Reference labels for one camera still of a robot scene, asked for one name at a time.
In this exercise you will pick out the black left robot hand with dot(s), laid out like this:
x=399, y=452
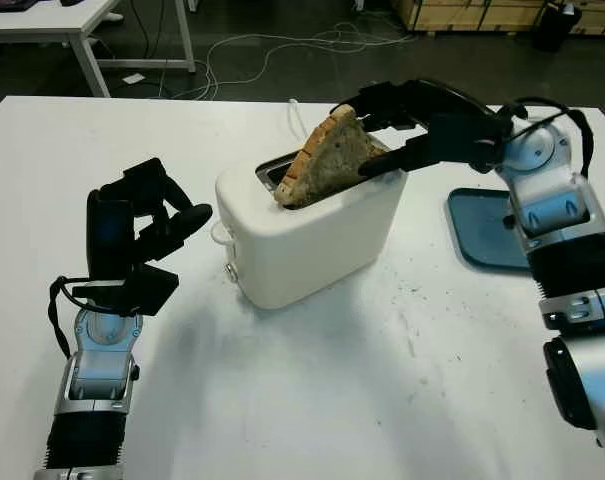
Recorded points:
x=109, y=230

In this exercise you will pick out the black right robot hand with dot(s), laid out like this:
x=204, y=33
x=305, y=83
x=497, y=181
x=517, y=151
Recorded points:
x=457, y=130

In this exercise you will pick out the white toaster lever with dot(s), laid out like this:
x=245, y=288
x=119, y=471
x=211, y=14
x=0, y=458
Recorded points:
x=219, y=234

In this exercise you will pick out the slice of bread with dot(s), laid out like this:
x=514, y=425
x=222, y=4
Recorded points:
x=327, y=160

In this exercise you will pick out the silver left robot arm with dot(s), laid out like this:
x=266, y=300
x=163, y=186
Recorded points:
x=99, y=370

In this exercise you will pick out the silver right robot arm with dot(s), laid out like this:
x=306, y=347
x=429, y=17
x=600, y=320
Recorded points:
x=557, y=200

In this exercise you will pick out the blue plastic tray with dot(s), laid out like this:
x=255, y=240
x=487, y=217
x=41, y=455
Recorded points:
x=482, y=230

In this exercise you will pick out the silver toaster knob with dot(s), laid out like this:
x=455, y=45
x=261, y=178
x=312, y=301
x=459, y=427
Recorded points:
x=230, y=271

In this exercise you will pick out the white two-slot toaster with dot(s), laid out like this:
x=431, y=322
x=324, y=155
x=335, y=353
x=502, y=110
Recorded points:
x=322, y=250

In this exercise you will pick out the wooden crate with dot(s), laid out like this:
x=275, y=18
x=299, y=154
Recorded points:
x=457, y=12

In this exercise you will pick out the black trash bin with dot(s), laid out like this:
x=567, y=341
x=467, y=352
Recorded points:
x=554, y=27

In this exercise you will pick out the white paper sheet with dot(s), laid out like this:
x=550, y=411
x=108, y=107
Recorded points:
x=133, y=78

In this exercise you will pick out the white shoe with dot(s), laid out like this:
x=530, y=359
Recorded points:
x=113, y=16

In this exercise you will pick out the white office desk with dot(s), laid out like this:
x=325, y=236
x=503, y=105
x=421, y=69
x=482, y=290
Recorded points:
x=37, y=22

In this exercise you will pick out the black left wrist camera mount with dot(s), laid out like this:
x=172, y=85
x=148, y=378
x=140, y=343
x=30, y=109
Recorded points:
x=142, y=295

